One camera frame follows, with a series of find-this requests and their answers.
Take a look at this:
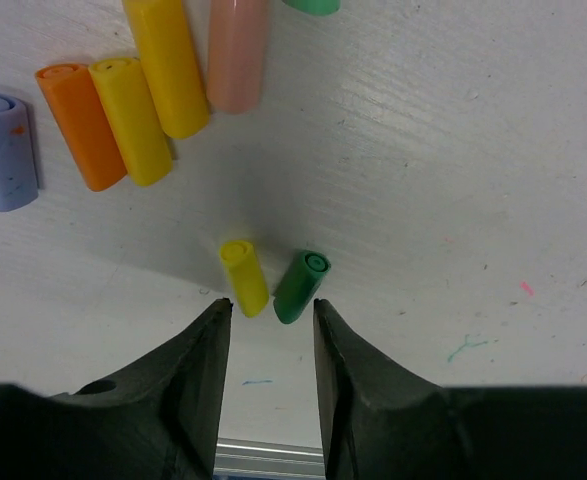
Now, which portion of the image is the lavender pen cap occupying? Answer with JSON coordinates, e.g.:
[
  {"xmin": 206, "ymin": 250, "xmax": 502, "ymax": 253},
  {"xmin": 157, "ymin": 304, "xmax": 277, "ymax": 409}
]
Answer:
[{"xmin": 0, "ymin": 94, "xmax": 39, "ymax": 212}]

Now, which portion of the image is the small yellow pen cap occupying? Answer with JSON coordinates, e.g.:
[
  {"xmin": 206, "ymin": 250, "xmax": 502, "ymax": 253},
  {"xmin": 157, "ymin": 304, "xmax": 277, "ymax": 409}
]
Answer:
[{"xmin": 219, "ymin": 240, "xmax": 270, "ymax": 318}]

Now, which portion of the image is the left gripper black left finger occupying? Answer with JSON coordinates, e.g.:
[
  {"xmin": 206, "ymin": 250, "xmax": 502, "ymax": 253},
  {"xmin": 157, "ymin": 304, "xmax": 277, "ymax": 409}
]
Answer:
[{"xmin": 0, "ymin": 298, "xmax": 232, "ymax": 479}]

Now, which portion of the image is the yellow pen cap front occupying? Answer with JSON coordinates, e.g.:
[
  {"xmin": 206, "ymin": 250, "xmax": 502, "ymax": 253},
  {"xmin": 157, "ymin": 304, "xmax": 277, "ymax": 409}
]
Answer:
[{"xmin": 121, "ymin": 0, "xmax": 211, "ymax": 141}]

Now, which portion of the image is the aluminium front rail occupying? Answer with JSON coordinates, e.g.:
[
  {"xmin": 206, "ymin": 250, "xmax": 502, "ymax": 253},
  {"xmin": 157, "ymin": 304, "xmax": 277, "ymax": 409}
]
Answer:
[{"xmin": 214, "ymin": 439, "xmax": 325, "ymax": 479}]

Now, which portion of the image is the light green pen cap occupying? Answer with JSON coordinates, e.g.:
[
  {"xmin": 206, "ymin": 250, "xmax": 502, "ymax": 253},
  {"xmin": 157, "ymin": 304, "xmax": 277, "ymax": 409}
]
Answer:
[{"xmin": 283, "ymin": 0, "xmax": 341, "ymax": 16}]

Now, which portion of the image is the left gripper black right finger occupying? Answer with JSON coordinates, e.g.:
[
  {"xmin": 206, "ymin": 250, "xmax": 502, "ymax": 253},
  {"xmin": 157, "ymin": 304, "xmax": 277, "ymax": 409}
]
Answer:
[{"xmin": 313, "ymin": 300, "xmax": 587, "ymax": 479}]

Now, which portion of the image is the peach pen cap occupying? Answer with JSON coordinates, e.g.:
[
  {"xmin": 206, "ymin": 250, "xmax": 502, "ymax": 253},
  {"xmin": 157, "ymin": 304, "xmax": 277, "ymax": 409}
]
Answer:
[{"xmin": 207, "ymin": 0, "xmax": 269, "ymax": 114}]

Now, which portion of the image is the dark green pen cap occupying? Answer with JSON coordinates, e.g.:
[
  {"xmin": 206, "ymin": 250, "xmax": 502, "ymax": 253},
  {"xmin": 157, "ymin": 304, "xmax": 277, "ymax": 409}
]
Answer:
[{"xmin": 273, "ymin": 250, "xmax": 331, "ymax": 325}]

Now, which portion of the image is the orange pen cap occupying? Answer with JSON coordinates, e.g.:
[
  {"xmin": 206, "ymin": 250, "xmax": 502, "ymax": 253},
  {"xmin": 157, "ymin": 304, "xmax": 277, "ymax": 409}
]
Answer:
[{"xmin": 35, "ymin": 63, "xmax": 127, "ymax": 192}]

